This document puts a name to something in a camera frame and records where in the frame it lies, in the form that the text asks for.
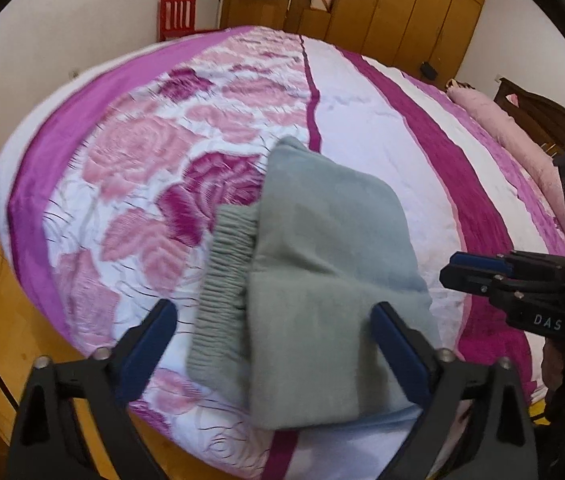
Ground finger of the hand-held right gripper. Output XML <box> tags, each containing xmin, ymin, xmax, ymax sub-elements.
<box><xmin>439</xmin><ymin>266</ymin><xmax>518</xmax><ymax>308</ymax></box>
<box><xmin>449</xmin><ymin>251</ymin><xmax>518</xmax><ymax>278</ymax></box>

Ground wooden wardrobe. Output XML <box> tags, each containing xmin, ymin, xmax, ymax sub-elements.
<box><xmin>220</xmin><ymin>0</ymin><xmax>491</xmax><ymax>81</ymax></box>

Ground red wooden chair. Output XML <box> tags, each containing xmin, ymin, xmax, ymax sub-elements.
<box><xmin>160</xmin><ymin>0</ymin><xmax>197</xmax><ymax>41</ymax></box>

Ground dark wooden headboard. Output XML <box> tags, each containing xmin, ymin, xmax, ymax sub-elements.
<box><xmin>493</xmin><ymin>77</ymin><xmax>565</xmax><ymax>158</ymax></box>

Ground grey pants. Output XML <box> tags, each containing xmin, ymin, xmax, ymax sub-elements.
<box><xmin>186</xmin><ymin>136</ymin><xmax>443</xmax><ymax>431</ymax></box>

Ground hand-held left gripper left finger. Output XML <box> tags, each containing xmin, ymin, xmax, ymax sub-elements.
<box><xmin>6</xmin><ymin>299</ymin><xmax>178</xmax><ymax>480</ymax></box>

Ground pink pillow roll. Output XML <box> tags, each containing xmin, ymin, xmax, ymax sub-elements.
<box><xmin>447</xmin><ymin>85</ymin><xmax>565</xmax><ymax>228</ymax></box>

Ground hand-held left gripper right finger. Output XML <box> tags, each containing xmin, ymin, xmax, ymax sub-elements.
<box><xmin>370</xmin><ymin>301</ymin><xmax>543</xmax><ymax>480</ymax></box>

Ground pink floral bedspread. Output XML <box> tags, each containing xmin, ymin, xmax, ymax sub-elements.
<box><xmin>0</xmin><ymin>25</ymin><xmax>565</xmax><ymax>480</ymax></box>

